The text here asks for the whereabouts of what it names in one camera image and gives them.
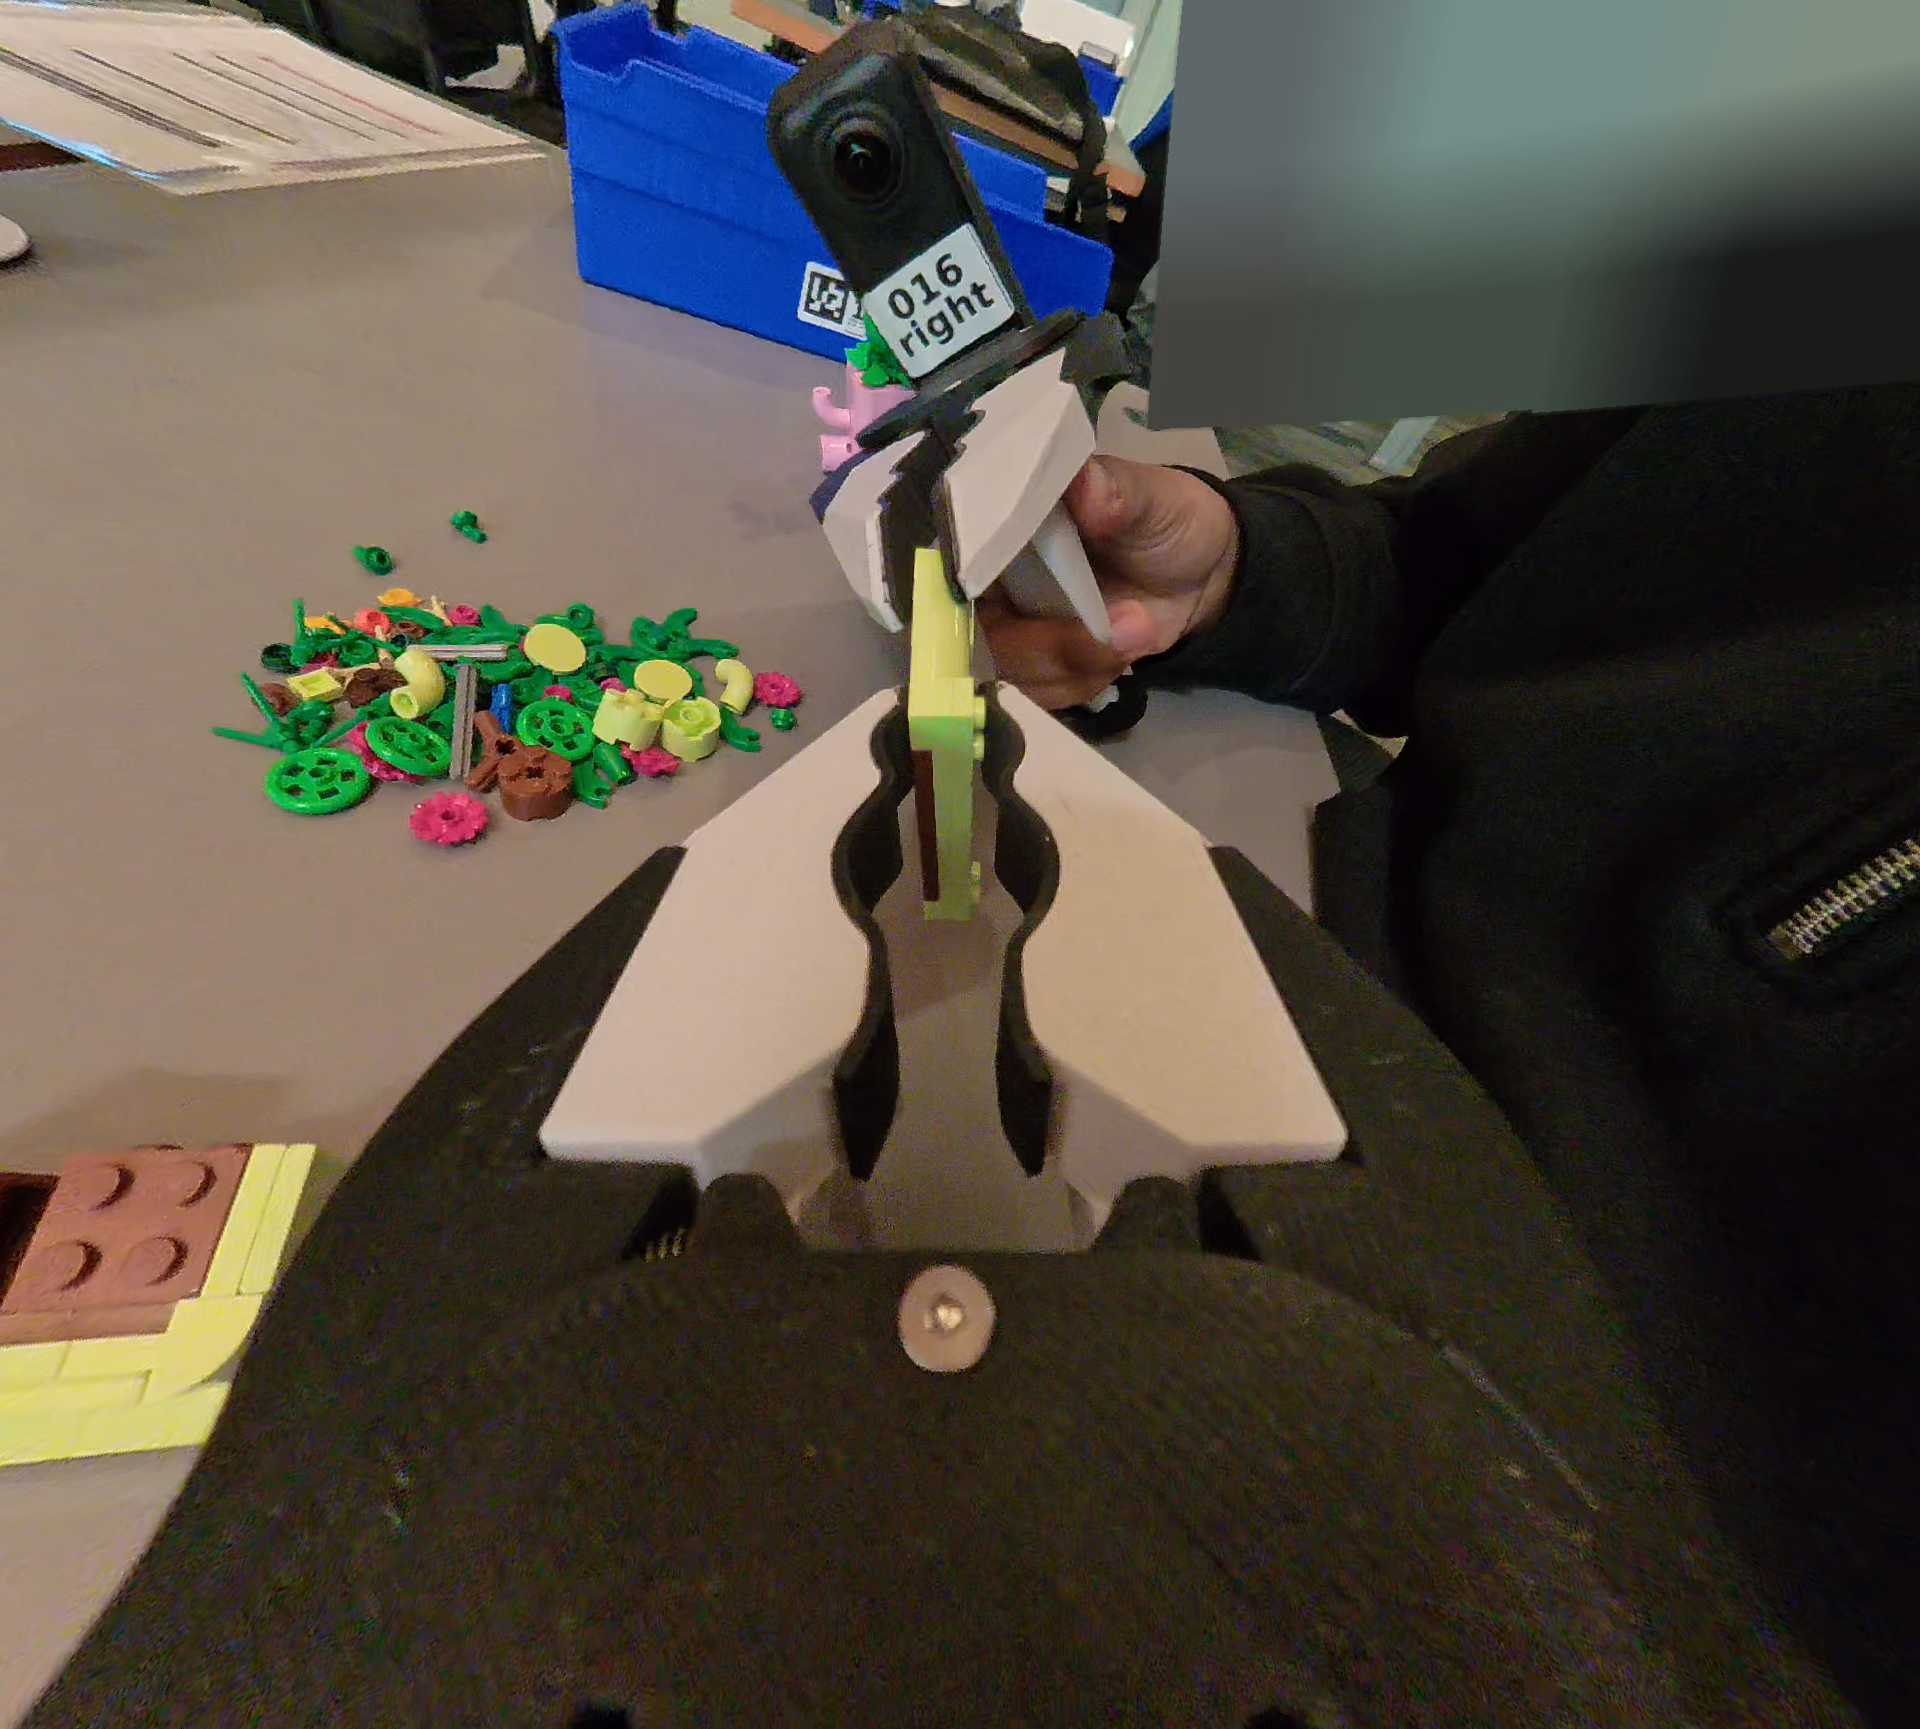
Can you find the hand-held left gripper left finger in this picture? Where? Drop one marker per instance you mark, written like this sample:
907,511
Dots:
704,1011

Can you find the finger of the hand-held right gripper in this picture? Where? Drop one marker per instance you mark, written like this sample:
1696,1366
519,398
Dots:
1021,471
868,530

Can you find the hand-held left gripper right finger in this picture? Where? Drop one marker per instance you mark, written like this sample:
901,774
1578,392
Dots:
1184,1011

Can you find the lime and brown toy panel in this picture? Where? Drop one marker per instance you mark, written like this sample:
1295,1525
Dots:
944,711

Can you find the lime toy brick pot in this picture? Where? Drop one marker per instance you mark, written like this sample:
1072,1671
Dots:
136,1293

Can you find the person's right forearm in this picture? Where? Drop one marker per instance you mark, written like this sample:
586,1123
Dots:
1322,575

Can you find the person's right hand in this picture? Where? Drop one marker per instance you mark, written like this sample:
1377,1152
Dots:
1171,561

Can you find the blue plastic bin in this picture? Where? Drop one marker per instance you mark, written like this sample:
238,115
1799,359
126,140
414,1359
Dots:
691,201

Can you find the pile of small toy pieces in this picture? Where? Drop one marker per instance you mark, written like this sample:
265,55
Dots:
511,711

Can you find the person's black jacket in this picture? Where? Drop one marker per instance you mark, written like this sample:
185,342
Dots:
1651,1011

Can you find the white printed paper sheet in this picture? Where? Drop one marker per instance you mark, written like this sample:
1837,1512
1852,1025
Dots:
224,95

